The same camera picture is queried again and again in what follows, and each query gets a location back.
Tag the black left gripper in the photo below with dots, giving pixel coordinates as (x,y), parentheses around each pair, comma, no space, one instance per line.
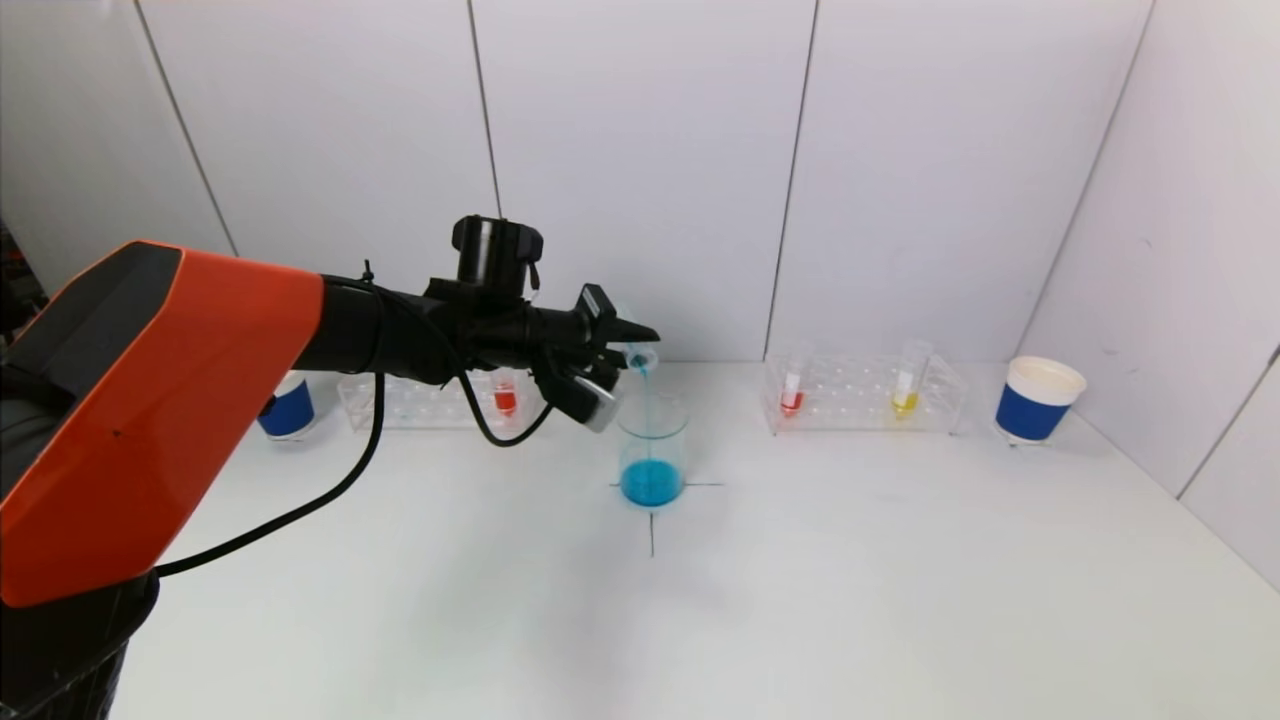
(598,318)

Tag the test tube with blue pigment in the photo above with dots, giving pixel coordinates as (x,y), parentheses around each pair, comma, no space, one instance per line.
(642,358)

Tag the orange and black left arm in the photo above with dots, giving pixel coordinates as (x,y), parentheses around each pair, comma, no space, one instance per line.
(160,400)

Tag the test tube with red pigment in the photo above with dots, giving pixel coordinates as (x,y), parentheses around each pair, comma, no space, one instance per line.
(792,400)
(505,398)

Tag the clear glass beaker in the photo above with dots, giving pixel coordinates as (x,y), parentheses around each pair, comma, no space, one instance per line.
(652,480)

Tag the clear acrylic test tube rack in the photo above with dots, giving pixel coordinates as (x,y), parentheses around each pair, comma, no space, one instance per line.
(860,395)
(420,405)

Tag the test tube with yellow pigment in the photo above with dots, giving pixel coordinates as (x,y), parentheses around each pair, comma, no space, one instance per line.
(905,400)

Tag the blue white paper cup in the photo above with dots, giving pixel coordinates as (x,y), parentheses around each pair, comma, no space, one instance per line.
(1032,410)
(288,412)

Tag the black office chair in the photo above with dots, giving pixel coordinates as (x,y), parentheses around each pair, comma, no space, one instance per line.
(15,280)

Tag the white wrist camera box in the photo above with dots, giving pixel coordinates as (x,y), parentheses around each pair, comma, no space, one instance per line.
(598,405)

